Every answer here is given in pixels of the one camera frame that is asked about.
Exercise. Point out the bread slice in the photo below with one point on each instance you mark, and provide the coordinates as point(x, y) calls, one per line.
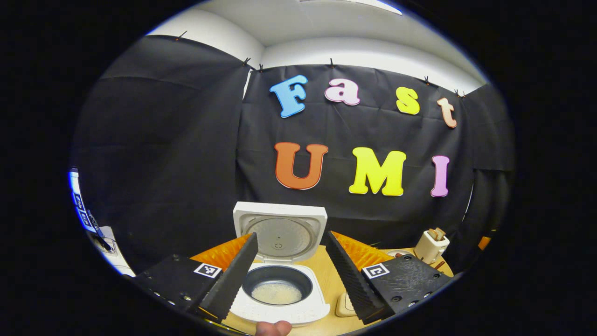
point(440, 232)
point(433, 234)

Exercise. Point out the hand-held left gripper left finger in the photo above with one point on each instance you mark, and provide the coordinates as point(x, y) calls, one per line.
point(235, 275)

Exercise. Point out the white rice cooker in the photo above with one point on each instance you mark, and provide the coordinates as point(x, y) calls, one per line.
point(280, 233)

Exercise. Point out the clear container of rice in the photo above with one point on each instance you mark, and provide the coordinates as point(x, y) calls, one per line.
point(344, 305)

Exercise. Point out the black backdrop cloth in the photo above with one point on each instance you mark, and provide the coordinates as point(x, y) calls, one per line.
point(163, 154)

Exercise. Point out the white side desk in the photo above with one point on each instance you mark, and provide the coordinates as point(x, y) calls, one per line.
point(114, 256)

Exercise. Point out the plate with meat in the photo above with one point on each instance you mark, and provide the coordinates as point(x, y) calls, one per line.
point(399, 253)

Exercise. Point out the computer monitor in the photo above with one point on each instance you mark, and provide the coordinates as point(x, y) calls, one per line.
point(80, 200)

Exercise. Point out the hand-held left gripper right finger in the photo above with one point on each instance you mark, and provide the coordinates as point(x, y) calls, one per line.
point(347, 275)

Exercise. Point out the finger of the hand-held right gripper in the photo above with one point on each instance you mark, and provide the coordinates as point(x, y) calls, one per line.
point(484, 242)

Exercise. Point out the large ceiling light panel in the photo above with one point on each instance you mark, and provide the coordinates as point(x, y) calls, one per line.
point(354, 4)

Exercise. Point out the white toaster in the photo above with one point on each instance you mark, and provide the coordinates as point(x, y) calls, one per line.
point(429, 249)

